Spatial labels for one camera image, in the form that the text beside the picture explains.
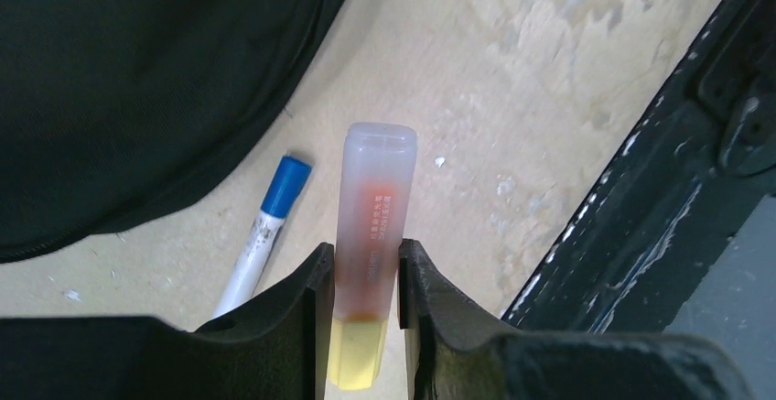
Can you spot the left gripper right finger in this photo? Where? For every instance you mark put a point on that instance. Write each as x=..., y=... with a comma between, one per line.
x=455, y=349

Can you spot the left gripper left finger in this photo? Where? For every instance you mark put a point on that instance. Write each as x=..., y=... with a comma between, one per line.
x=274, y=346

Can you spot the white marker blue cap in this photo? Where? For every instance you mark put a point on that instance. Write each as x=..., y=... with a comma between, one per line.
x=289, y=179

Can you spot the yellow pink highlighter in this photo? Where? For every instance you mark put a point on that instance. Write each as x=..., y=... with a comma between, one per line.
x=376, y=179

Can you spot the black student backpack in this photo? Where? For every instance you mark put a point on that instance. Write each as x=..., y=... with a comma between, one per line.
x=118, y=112

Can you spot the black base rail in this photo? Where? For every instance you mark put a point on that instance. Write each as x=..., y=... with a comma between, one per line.
x=679, y=188

